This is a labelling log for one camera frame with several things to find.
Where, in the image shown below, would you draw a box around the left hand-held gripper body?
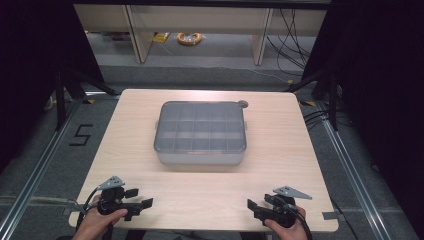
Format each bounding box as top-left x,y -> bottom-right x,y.
96,175 -> 136,216

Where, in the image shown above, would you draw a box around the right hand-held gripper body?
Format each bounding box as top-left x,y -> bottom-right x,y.
263,185 -> 314,229

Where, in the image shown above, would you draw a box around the person's right hand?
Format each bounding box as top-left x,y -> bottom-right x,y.
264,206 -> 309,240

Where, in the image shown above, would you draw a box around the person's left hand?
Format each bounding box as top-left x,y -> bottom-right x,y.
71,194 -> 129,240

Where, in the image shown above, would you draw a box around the grey plastic compartment box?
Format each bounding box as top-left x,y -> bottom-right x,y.
153,100 -> 248,166

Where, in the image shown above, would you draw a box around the black metal stand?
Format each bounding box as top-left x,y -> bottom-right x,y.
285,69 -> 340,132
54,66 -> 120,132

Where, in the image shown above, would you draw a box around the black curtain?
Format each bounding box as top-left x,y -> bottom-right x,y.
0,0 -> 105,174
301,0 -> 424,231

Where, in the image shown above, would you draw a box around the yellow packet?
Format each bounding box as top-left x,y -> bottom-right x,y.
152,32 -> 171,45

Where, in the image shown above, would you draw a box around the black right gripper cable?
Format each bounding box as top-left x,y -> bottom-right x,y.
281,199 -> 315,240

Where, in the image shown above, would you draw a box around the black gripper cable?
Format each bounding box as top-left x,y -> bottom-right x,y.
281,199 -> 315,240
75,187 -> 101,232

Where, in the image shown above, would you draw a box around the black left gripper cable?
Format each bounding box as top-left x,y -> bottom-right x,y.
75,187 -> 101,232

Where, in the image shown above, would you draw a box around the aluminium floor rail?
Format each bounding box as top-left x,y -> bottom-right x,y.
0,98 -> 85,240
318,102 -> 392,240

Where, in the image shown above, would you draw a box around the black floor cables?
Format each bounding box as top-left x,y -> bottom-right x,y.
302,109 -> 354,132

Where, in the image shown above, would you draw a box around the thin white floor cable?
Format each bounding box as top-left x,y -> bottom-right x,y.
248,67 -> 293,84

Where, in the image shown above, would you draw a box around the bundle of black cables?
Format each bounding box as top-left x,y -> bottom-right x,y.
265,8 -> 313,77

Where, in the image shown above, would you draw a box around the white desk frame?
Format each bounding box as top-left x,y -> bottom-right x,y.
73,3 -> 328,67

